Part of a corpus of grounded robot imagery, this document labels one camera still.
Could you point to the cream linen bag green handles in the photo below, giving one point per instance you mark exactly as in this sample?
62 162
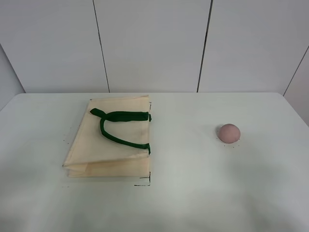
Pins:
112 139

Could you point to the pink peach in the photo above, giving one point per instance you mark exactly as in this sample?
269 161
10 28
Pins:
229 133

